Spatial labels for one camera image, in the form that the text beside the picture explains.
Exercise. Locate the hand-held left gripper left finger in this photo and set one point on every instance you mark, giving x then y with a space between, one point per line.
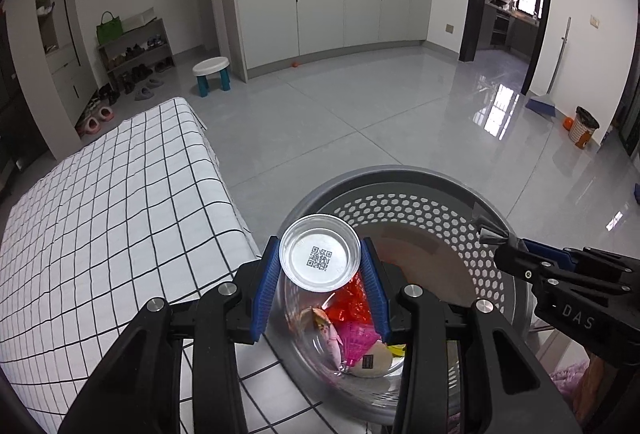
265 294

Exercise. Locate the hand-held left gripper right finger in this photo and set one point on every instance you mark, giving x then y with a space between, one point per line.
376 294

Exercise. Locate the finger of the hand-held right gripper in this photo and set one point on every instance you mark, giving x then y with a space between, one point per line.
550 250
515 256

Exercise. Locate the red shiny wrapper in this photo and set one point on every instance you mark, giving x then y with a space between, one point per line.
352 299

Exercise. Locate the pink plastic mesh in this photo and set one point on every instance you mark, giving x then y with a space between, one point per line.
357 339

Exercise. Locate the white and pink snack wrapper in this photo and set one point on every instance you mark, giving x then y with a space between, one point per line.
325 329

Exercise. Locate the clear plastic container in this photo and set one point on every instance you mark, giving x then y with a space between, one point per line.
320 259

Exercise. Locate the grey perforated bin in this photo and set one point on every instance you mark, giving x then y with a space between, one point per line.
425 214

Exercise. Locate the person's right hand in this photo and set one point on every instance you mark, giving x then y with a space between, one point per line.
590 381

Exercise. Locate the pink fluffy clothing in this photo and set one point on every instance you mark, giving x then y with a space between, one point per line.
567 376

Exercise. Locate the orange and white wastebasket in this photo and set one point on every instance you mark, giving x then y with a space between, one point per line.
584 131

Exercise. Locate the blue broom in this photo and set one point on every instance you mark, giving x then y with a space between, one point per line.
542 106

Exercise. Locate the black checked white tablecloth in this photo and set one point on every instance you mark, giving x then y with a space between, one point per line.
125 214

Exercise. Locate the grey slippers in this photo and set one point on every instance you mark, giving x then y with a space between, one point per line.
149 89

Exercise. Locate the white stool with teal legs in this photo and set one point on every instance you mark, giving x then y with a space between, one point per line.
211 65

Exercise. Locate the pink slippers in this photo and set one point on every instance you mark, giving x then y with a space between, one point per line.
97 119

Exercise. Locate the shoe rack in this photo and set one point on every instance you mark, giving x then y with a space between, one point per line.
161 33

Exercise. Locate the beige low cabinet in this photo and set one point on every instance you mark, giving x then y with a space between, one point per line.
320 13

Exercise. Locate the green handbag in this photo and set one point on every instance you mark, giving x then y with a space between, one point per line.
109 31

